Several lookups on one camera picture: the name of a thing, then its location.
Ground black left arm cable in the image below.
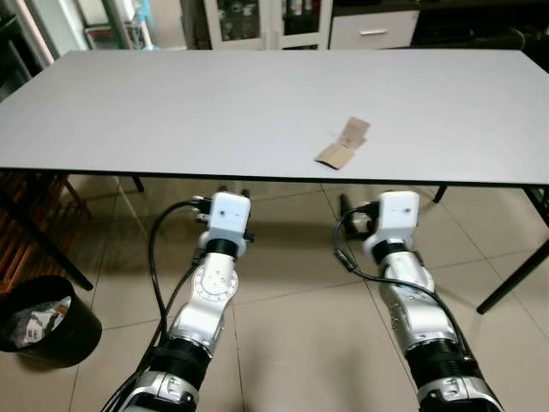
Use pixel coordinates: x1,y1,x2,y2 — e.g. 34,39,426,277
103,197,211,412

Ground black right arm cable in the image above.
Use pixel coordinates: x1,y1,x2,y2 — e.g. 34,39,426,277
331,203,481,379

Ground small black rubbish bin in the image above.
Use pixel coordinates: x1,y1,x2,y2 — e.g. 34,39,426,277
0,276,103,370

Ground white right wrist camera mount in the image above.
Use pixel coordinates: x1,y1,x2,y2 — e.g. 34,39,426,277
362,191,421,263

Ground grey table with black legs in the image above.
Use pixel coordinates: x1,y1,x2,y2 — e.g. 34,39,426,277
0,49,549,315

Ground white glass door cabinet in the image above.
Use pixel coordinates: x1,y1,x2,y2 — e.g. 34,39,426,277
203,0,334,50

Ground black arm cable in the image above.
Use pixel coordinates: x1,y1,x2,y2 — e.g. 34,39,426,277
103,197,211,412
331,203,481,379

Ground crumpled white trash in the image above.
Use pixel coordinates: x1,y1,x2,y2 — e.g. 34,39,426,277
9,296,74,348

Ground brown paper scrap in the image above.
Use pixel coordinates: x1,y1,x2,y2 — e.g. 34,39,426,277
315,117,371,167

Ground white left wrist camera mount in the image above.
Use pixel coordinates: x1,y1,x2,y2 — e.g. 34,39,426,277
206,192,252,257

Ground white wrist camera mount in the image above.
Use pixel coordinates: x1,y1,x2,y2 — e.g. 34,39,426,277
206,192,252,257
362,191,421,263

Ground white drawer cabinet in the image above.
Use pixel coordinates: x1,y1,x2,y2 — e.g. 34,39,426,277
329,10,421,50

